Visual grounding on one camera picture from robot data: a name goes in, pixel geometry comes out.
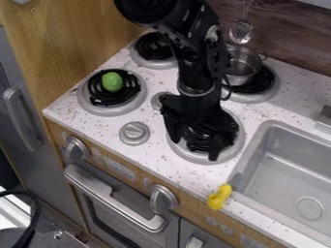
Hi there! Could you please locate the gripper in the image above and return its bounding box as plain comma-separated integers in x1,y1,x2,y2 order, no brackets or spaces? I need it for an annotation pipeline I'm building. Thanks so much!
157,86,241,162

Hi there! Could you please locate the yellow toy knife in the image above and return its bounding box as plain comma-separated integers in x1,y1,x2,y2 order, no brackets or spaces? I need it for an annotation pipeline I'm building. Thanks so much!
205,183,234,211

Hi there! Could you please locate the toy stove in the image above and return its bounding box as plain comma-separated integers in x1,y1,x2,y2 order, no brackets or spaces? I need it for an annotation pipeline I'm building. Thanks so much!
75,30,281,166

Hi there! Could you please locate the silver pot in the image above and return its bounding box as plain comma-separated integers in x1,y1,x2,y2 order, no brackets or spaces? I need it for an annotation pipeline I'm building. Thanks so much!
224,44,269,87

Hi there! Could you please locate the toy sink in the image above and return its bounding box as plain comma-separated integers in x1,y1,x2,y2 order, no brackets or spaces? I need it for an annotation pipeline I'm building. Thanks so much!
227,120,331,246

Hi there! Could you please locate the green toy ball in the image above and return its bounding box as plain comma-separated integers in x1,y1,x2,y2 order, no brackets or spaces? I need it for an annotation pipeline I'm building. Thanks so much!
101,71,125,93

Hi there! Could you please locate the silver hanging utensil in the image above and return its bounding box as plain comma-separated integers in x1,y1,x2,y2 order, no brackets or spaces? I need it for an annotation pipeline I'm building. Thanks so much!
227,0,256,46

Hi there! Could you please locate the grey toy fridge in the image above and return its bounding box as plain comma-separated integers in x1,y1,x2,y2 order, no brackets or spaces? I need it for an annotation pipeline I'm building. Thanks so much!
0,27,88,229

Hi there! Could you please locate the black cable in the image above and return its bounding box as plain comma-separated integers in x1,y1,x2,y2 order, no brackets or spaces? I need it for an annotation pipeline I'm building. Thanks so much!
0,190,44,248

